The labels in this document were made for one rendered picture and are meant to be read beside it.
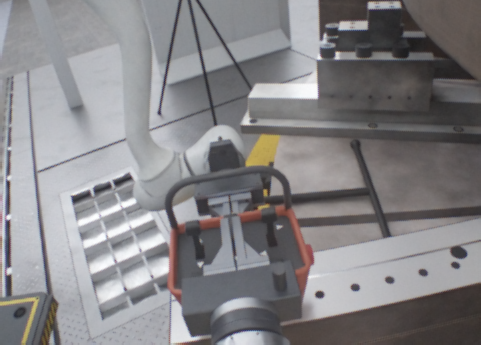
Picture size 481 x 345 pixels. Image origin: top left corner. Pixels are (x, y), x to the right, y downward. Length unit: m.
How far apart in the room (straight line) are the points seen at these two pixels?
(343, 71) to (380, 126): 0.31
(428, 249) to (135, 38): 0.66
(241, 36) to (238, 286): 3.32
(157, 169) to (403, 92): 1.05
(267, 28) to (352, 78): 2.31
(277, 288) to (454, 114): 1.43
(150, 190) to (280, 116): 1.00
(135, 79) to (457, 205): 1.10
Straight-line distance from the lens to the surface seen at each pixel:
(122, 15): 0.75
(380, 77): 1.56
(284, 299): 0.43
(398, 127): 1.72
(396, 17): 1.62
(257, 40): 3.71
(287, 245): 0.58
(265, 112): 1.78
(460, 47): 1.00
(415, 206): 1.40
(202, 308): 0.43
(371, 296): 0.67
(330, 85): 1.58
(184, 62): 3.44
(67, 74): 3.35
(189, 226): 0.55
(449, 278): 0.72
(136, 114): 0.82
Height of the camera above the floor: 1.23
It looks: 35 degrees down
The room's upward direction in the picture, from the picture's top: 9 degrees counter-clockwise
